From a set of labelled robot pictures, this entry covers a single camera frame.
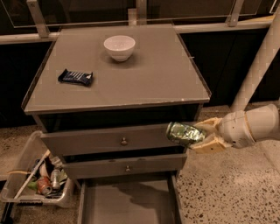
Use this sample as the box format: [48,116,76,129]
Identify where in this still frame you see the crushed green soda can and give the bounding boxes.
[165,122,207,147]

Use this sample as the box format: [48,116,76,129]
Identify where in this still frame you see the white diagonal support post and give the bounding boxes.
[230,5,280,112]

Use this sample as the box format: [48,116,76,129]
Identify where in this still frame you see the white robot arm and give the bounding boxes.
[190,104,279,154]

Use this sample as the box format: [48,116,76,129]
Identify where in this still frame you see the middle grey drawer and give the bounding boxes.
[63,153,186,179]

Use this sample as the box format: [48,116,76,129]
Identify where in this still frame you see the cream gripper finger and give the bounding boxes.
[190,133,232,154]
[194,117,221,135]

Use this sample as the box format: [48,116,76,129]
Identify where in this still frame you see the bottom grey open drawer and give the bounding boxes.
[77,172,186,224]

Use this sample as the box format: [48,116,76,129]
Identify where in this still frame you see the white stick in bin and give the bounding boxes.
[14,150,51,199]

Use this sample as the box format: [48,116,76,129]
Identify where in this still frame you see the grey drawer cabinet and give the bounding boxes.
[20,24,212,224]

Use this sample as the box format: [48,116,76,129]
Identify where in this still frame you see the metal railing with glass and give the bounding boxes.
[0,0,280,45]

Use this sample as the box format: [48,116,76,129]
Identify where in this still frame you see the silver can in bin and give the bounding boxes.
[51,169,60,190]

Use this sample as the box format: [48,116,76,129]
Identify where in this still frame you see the top grey drawer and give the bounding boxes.
[41,123,177,156]

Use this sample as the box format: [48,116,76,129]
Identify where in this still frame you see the white ceramic bowl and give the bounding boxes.
[103,35,136,61]

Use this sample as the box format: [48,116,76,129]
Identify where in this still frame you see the dark blue snack bar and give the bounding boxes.
[58,69,93,87]

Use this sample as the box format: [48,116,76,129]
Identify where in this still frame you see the red soda can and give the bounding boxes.
[37,176,52,196]

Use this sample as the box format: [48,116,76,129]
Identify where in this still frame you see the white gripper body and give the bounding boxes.
[218,111,256,149]

